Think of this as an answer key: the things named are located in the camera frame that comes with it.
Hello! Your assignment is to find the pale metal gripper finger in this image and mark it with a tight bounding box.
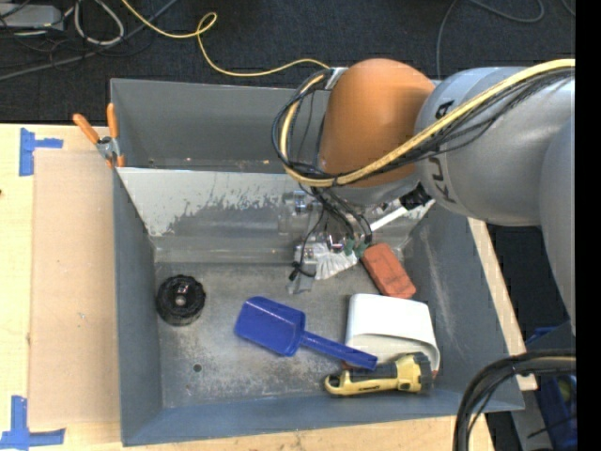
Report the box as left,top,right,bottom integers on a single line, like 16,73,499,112
286,245,317,296

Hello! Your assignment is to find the white ridged fan-shaped object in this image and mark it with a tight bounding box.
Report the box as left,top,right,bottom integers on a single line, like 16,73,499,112
313,250,359,282

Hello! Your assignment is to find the blue plastic scoop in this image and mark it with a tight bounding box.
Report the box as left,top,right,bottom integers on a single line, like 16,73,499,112
233,295,379,372

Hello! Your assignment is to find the red-brown flat block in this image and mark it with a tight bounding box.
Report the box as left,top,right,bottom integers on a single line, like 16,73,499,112
360,242,418,300

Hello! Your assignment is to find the white plastic container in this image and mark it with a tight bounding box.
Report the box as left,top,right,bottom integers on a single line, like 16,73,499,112
344,292,441,379

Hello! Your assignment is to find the grey metal bin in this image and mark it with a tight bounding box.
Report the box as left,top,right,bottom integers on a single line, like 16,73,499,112
108,77,527,447

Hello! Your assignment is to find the black round ribbed cap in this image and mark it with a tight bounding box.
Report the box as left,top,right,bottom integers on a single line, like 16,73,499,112
155,274,208,328

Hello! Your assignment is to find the yellow and black flashlight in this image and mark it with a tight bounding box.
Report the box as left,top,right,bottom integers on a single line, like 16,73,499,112
323,351,436,398

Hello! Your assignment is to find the brown cardboard board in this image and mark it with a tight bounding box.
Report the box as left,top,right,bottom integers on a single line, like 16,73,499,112
26,149,124,435

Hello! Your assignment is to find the black cylinder on white bracket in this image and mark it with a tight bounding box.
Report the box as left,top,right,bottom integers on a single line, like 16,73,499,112
369,187,436,234

